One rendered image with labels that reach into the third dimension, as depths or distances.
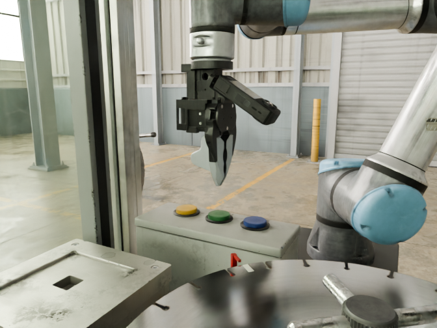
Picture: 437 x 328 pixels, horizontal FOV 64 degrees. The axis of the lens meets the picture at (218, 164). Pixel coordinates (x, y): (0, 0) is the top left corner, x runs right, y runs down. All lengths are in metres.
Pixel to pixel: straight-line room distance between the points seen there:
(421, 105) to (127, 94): 0.52
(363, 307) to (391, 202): 0.45
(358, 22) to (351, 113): 5.37
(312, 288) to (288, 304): 0.04
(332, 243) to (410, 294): 0.47
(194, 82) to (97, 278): 0.34
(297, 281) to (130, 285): 0.20
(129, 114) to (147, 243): 0.24
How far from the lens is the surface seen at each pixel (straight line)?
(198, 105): 0.59
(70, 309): 0.43
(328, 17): 0.77
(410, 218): 0.70
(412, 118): 0.71
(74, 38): 0.58
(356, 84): 6.12
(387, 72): 6.09
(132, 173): 0.69
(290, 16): 0.62
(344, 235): 0.83
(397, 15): 0.83
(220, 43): 0.58
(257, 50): 6.71
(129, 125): 0.68
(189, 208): 0.67
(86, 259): 0.53
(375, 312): 0.23
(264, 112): 0.56
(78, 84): 0.58
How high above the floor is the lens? 1.13
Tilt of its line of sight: 12 degrees down
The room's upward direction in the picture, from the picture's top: straight up
